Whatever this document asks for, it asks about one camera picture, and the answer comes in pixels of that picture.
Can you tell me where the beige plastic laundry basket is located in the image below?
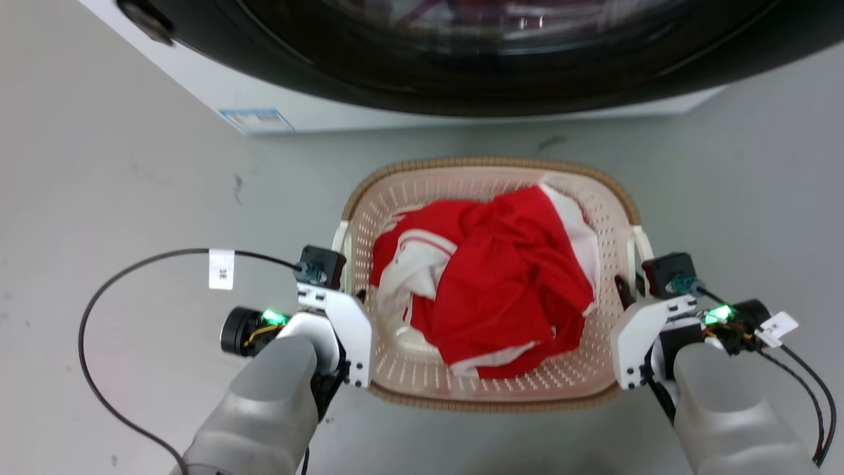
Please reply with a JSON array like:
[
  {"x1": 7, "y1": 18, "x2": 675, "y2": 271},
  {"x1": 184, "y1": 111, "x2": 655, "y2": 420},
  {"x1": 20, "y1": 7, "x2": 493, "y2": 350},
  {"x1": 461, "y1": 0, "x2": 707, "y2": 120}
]
[{"x1": 332, "y1": 156, "x2": 655, "y2": 415}]

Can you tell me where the red and white garment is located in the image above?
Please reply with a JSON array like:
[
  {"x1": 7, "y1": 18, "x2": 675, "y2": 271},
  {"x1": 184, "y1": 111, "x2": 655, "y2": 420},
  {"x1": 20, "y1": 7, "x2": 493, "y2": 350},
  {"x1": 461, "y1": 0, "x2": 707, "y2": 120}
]
[{"x1": 369, "y1": 174, "x2": 602, "y2": 381}]

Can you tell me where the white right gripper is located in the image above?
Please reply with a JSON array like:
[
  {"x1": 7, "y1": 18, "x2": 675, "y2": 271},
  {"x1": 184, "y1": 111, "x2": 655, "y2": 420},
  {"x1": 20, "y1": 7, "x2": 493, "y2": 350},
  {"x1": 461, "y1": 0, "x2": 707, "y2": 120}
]
[{"x1": 609, "y1": 273, "x2": 700, "y2": 391}]

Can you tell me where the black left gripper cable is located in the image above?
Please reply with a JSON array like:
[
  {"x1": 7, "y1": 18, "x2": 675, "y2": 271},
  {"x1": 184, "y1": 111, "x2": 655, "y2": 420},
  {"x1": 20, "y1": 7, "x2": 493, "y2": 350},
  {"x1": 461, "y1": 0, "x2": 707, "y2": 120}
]
[{"x1": 78, "y1": 248, "x2": 311, "y2": 475}]

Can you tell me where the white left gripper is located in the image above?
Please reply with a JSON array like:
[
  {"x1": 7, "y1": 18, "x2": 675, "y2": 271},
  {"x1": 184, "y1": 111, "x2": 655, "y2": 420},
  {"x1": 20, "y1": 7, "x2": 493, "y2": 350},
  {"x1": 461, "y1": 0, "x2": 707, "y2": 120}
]
[{"x1": 295, "y1": 282, "x2": 374, "y2": 389}]

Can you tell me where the black round washing machine door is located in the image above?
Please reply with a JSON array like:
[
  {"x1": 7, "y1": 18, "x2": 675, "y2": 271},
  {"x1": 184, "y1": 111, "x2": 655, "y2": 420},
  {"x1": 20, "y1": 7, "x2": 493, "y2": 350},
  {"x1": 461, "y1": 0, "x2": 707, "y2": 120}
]
[{"x1": 117, "y1": 0, "x2": 844, "y2": 119}]

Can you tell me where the white cable tag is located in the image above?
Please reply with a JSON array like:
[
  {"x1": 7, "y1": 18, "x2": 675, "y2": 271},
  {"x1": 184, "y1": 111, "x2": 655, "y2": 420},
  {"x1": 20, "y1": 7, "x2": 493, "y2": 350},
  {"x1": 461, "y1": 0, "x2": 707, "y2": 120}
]
[
  {"x1": 208, "y1": 248, "x2": 236, "y2": 291},
  {"x1": 754, "y1": 311, "x2": 799, "y2": 349}
]

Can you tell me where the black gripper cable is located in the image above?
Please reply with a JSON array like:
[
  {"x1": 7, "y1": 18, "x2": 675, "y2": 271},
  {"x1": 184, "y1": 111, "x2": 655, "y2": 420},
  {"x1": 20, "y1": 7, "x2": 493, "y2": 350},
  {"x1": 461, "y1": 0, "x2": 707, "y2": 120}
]
[
  {"x1": 691, "y1": 282, "x2": 838, "y2": 468},
  {"x1": 78, "y1": 248, "x2": 311, "y2": 475}
]

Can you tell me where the white washing machine body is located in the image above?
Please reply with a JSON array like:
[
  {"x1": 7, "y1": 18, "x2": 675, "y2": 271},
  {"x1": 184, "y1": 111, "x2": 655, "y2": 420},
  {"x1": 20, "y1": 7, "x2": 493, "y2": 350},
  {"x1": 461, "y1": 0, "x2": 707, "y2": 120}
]
[{"x1": 78, "y1": 0, "x2": 727, "y2": 137}]

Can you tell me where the blue and white energy label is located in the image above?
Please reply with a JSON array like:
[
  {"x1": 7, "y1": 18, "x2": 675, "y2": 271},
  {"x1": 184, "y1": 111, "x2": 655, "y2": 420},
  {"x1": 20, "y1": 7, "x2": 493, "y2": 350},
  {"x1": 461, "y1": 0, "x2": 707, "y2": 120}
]
[{"x1": 219, "y1": 108, "x2": 296, "y2": 135}]

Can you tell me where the white left cable tag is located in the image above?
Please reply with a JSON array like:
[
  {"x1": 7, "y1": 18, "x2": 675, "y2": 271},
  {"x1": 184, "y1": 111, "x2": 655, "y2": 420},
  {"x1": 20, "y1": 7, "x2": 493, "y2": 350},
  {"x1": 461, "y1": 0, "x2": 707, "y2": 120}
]
[{"x1": 208, "y1": 248, "x2": 236, "y2": 291}]

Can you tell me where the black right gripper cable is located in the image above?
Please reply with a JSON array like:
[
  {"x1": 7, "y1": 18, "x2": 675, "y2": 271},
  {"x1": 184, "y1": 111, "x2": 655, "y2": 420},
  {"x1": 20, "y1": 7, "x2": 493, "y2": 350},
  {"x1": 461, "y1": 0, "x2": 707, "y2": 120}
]
[{"x1": 691, "y1": 282, "x2": 838, "y2": 468}]

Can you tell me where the white right cable tag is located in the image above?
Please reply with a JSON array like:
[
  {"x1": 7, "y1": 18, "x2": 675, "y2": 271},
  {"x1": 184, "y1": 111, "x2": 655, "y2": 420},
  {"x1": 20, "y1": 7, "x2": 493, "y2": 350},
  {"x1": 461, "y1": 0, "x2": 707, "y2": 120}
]
[{"x1": 754, "y1": 311, "x2": 799, "y2": 349}]

